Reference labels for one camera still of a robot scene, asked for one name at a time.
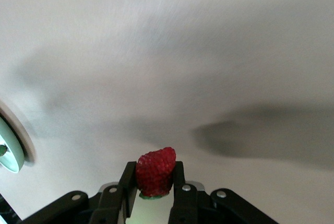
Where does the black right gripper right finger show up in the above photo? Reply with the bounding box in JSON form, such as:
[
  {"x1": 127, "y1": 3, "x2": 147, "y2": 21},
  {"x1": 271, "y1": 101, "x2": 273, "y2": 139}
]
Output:
[{"x1": 168, "y1": 161, "x2": 277, "y2": 224}]

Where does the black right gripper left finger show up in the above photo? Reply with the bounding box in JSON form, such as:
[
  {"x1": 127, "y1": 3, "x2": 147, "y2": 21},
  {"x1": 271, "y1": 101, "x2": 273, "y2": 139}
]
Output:
[{"x1": 23, "y1": 161, "x2": 138, "y2": 224}]

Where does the light green round plate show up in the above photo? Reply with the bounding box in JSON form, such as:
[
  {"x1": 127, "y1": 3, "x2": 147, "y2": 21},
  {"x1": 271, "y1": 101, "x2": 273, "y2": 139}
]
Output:
[{"x1": 0, "y1": 100, "x2": 36, "y2": 174}]

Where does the brown table mat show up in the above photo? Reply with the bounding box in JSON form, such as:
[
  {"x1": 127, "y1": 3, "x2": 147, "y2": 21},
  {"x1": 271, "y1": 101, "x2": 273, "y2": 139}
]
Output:
[{"x1": 0, "y1": 0, "x2": 334, "y2": 224}]

